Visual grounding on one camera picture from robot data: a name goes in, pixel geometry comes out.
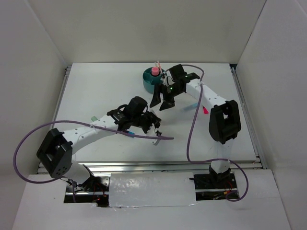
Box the aluminium rail frame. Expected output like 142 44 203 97
37 63 267 174

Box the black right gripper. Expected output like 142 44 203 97
150 81 184 111

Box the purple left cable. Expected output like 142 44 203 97
13 120 175 204

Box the purple cable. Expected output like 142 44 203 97
183 64 249 202
13 120 175 204

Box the black pink highlighter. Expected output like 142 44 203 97
203 107 209 114

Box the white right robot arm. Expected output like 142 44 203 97
150 64 241 188

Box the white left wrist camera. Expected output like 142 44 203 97
149 127 162 146

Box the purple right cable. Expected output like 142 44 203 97
183 64 249 202

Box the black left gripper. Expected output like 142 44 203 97
132 111 161 135

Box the black blue highlighter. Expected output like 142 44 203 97
124 130 135 138

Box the blue capped clear highlighter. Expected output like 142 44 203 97
183 103 197 111

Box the teal round organizer container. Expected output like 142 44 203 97
142 67 161 94

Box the pink capped marker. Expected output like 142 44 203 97
151 67 160 76

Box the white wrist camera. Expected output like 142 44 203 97
163 75 174 87
149 127 162 146

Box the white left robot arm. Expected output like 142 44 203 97
36 96 161 192

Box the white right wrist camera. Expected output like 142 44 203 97
163 75 174 87

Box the white foil cover plate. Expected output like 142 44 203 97
109 172 197 207

